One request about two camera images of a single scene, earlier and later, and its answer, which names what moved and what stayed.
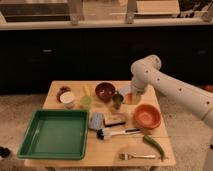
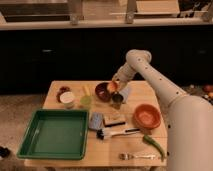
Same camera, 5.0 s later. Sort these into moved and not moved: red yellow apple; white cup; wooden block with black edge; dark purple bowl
Moved: red yellow apple
Not moved: wooden block with black edge; white cup; dark purple bowl
